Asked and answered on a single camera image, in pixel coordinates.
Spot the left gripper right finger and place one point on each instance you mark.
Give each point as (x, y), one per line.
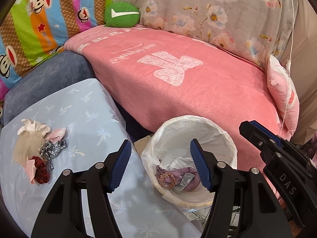
(244, 204)

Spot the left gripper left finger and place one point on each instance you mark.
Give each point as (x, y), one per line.
(61, 214)

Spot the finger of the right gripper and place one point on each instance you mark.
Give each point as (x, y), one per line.
(260, 137)

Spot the purple cloth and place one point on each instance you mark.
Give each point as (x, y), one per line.
(187, 179)

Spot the white cloth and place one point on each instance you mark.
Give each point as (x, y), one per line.
(180, 163)

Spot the beige mesh tulle cloth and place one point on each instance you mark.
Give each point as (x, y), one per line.
(28, 144)

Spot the white fluffy plush scrap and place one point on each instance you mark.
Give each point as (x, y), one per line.
(34, 126)

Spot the white lined trash bin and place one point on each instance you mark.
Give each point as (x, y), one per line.
(169, 148)

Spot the dark red fuzzy cloth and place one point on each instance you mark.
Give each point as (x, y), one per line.
(42, 175)

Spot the pink white small pillow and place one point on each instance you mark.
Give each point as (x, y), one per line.
(283, 91)

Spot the black white patterned cloth strip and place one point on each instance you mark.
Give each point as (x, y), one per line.
(50, 151)

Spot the pink striped cloth scrap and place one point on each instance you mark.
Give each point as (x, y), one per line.
(54, 136)

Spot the brown patterned cloth scrap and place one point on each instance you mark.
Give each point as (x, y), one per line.
(166, 179)

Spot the grey floral bedsheet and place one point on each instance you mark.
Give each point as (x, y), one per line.
(251, 29)

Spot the pink bow print blanket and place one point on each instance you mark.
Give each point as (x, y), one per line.
(157, 75)

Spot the blue-grey velvet pillow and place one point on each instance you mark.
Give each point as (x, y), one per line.
(56, 73)

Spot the green round plush cushion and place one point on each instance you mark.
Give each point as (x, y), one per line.
(121, 15)

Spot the colourful monkey print pillow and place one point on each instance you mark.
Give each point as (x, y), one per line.
(35, 30)

